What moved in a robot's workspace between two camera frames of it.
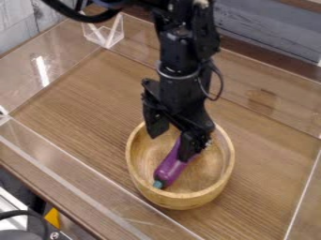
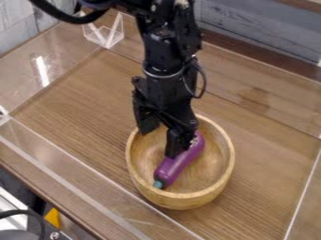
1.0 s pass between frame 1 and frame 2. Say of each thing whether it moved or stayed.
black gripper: moved
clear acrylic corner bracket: stayed
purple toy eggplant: stayed
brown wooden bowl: stayed
